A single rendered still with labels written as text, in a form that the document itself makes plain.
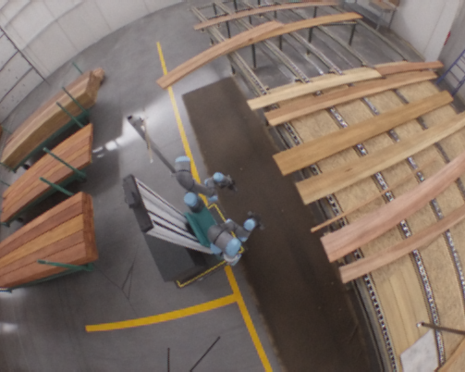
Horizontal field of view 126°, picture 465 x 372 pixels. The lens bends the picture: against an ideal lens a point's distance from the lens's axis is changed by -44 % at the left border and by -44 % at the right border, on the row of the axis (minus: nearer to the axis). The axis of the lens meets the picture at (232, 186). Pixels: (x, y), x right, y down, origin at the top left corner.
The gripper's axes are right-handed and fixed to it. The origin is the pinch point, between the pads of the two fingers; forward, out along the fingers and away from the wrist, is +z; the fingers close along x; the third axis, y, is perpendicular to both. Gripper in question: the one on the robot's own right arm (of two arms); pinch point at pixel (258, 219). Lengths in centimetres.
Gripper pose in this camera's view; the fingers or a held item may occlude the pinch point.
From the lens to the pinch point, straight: 196.7
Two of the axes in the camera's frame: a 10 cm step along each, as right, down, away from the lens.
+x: 6.3, 7.3, -2.5
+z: 3.6, 0.1, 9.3
